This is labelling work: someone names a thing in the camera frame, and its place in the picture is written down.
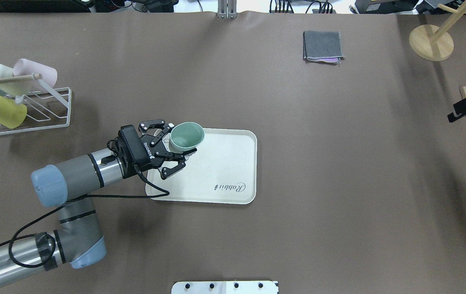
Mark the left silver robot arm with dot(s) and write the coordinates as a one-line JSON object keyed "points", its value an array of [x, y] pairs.
{"points": [[71, 232]]}

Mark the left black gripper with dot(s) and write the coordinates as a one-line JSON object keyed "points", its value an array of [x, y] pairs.
{"points": [[147, 155]]}

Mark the green cup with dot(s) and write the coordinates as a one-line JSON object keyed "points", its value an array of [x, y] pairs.
{"points": [[186, 136]]}

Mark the yellow cup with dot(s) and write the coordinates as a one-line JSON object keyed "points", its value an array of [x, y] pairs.
{"points": [[12, 115]]}

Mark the grey folded cloth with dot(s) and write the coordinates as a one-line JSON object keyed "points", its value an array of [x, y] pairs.
{"points": [[322, 46]]}

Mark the pink cup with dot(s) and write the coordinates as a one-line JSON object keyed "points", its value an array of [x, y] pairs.
{"points": [[24, 66]]}

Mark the cream white cup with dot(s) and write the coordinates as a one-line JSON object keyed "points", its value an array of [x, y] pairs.
{"points": [[16, 88]]}

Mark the white wire cup rack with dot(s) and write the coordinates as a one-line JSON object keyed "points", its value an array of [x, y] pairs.
{"points": [[48, 109]]}

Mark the aluminium frame post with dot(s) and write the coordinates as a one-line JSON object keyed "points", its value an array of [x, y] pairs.
{"points": [[227, 9]]}

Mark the wooden mug tree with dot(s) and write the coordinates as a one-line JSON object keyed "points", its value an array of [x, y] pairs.
{"points": [[434, 43]]}

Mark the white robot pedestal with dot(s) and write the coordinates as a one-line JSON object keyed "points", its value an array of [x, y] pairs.
{"points": [[225, 287]]}

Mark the cream rabbit tray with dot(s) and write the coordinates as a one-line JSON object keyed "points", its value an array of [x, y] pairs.
{"points": [[222, 170]]}

